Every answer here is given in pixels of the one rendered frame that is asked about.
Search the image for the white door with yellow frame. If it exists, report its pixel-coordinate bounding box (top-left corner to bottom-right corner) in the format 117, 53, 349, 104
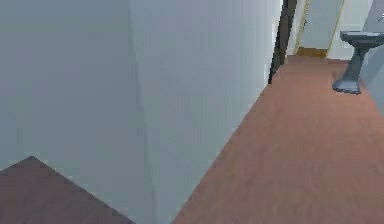
293, 0, 346, 59

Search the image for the grey pedestal sink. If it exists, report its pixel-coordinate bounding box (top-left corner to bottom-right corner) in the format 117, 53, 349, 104
331, 30, 384, 96

